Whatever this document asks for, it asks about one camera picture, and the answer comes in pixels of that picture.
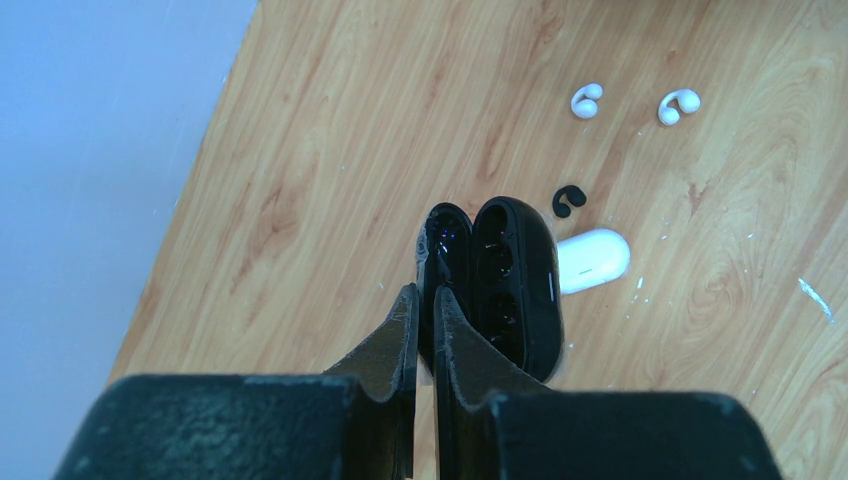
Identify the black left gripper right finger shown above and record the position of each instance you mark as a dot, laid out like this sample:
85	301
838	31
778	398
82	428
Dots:
494	421

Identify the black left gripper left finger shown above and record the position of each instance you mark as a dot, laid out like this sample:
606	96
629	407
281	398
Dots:
353	421

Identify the black earbud charging case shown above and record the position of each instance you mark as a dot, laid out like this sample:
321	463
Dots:
503	271

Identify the black earbud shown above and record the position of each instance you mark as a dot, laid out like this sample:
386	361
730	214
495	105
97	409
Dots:
566	199

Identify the white earbud charging case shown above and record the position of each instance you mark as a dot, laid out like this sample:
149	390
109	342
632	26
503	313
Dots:
591	259

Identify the white earbud far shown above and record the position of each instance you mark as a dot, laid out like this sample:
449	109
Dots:
584	102

